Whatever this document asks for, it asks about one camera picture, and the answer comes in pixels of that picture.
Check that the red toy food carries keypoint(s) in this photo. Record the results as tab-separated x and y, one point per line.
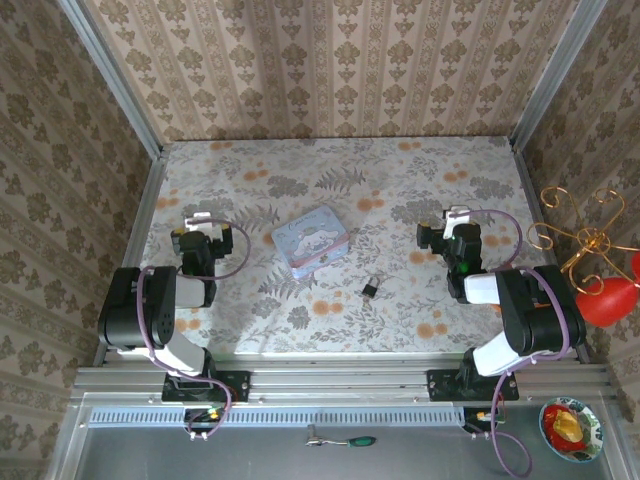
552	415

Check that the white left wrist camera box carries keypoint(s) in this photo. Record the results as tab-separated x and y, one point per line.
200	222

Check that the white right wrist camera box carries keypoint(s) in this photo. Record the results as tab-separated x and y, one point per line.
456	221

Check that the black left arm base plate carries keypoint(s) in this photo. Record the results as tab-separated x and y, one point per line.
235	387

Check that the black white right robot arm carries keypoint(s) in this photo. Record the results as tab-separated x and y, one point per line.
535	310

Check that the floral table mat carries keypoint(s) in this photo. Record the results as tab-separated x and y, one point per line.
350	170

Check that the yellow toy food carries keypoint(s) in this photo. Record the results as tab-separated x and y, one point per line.
569	427

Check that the aluminium frame post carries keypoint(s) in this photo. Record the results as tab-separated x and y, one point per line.
555	75
115	85

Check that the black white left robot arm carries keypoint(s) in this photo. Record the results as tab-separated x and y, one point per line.
130	310

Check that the aluminium side rail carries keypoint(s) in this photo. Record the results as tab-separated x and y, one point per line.
142	220
530	175

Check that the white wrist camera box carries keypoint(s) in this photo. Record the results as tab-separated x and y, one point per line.
456	221
200	222

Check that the aluminium frame rail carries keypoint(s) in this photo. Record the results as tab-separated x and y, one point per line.
340	382

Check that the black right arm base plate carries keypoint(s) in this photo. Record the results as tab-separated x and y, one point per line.
442	385

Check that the grey sheet metal panel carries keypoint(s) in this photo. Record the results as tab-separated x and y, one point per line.
200	460

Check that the patterned ceramic bowl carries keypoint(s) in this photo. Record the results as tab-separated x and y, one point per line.
595	430

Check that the small black padlock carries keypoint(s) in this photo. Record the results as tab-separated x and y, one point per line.
370	289

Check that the blue cartoon tin box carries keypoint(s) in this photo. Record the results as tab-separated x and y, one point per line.
307	242

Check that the small metal bracket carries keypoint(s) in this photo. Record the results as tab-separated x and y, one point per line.
313	436

